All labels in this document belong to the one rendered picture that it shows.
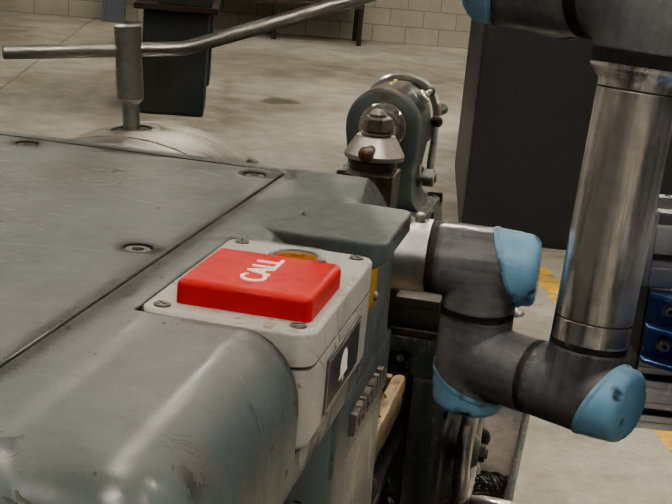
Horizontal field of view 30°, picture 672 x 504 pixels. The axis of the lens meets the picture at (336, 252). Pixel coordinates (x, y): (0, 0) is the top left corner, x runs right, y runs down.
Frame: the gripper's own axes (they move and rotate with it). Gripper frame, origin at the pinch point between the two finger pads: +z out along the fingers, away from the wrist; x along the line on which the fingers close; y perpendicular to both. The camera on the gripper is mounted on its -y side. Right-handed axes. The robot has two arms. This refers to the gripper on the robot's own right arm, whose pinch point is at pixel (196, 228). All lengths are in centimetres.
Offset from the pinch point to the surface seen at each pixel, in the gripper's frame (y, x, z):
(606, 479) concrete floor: 205, -110, -55
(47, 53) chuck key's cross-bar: -27.0, 19.9, 4.6
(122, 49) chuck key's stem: -24.9, 20.7, -0.9
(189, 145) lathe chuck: -25.7, 13.7, -7.3
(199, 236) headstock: -61, 16, -20
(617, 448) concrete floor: 229, -110, -58
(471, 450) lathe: 30, -32, -29
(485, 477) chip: 72, -55, -29
